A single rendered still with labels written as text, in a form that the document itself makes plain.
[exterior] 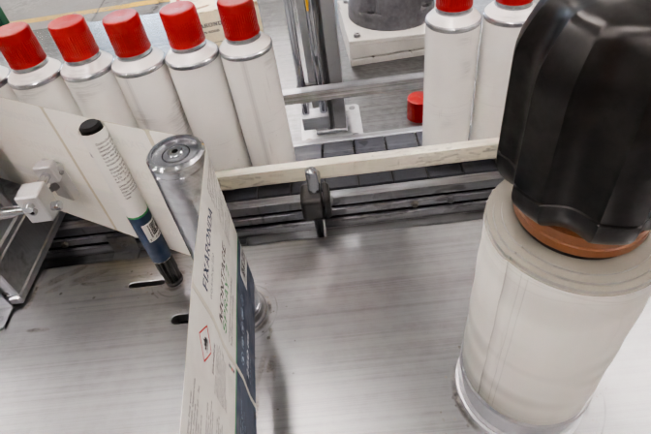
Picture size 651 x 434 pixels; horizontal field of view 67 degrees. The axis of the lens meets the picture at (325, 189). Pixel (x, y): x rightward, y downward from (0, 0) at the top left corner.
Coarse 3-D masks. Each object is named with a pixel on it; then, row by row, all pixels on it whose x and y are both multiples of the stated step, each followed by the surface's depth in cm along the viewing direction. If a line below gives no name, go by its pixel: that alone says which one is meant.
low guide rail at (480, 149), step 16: (448, 144) 52; (464, 144) 52; (480, 144) 51; (496, 144) 51; (320, 160) 53; (336, 160) 52; (352, 160) 52; (368, 160) 52; (384, 160) 52; (400, 160) 52; (416, 160) 52; (432, 160) 52; (448, 160) 52; (464, 160) 52; (224, 176) 52; (240, 176) 52; (256, 176) 53; (272, 176) 53; (288, 176) 53; (304, 176) 53; (336, 176) 53
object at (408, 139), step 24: (312, 144) 60; (336, 144) 60; (360, 144) 59; (384, 144) 59; (408, 144) 58; (432, 168) 55; (456, 168) 54; (480, 168) 54; (240, 192) 56; (264, 192) 55; (288, 192) 55; (72, 216) 56
